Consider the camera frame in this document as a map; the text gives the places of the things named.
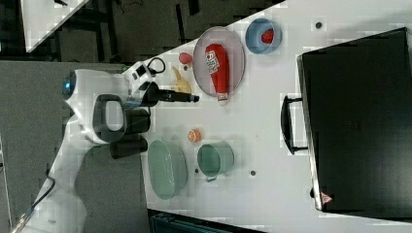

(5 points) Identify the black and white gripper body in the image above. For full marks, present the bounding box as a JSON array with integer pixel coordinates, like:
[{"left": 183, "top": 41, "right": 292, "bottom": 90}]
[{"left": 122, "top": 61, "right": 157, "bottom": 109}]

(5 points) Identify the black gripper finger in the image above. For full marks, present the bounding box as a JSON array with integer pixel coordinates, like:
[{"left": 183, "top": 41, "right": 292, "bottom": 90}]
[
  {"left": 158, "top": 96, "right": 198, "bottom": 103},
  {"left": 159, "top": 90, "right": 198, "bottom": 99}
]

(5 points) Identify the red plush ketchup bottle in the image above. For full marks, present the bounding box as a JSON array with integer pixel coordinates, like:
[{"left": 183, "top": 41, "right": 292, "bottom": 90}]
[{"left": 205, "top": 44, "right": 229, "bottom": 106}]

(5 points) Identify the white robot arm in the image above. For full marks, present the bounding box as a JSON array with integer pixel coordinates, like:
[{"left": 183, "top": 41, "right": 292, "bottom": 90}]
[{"left": 11, "top": 62, "right": 199, "bottom": 233}]

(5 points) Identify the lilac round plate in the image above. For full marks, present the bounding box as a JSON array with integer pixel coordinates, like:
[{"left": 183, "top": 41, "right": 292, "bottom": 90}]
[{"left": 192, "top": 26, "right": 245, "bottom": 97}]

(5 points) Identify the plush peeled banana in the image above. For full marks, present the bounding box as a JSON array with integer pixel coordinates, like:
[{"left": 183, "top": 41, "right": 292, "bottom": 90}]
[{"left": 171, "top": 67, "right": 191, "bottom": 93}]

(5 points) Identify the plush orange slice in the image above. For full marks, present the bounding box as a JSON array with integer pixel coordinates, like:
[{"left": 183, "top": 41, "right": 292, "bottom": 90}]
[{"left": 188, "top": 128, "right": 202, "bottom": 143}]

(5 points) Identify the plush strawberry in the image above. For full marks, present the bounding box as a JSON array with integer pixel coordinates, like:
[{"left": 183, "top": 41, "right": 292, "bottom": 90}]
[{"left": 179, "top": 52, "right": 192, "bottom": 65}]

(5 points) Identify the green mug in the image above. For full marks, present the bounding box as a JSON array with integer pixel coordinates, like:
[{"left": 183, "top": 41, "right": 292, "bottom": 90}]
[{"left": 197, "top": 141, "right": 234, "bottom": 183}]

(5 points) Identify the green oval colander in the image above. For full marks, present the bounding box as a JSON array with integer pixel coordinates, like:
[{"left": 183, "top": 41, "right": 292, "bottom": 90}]
[{"left": 148, "top": 140, "right": 188, "bottom": 200}]

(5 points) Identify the blue bowl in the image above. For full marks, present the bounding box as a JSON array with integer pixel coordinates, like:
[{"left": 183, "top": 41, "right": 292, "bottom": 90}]
[{"left": 245, "top": 17, "right": 283, "bottom": 54}]

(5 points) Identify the red strawberry in bowl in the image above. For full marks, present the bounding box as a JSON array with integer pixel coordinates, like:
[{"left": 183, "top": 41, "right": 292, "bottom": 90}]
[{"left": 261, "top": 29, "right": 274, "bottom": 44}]

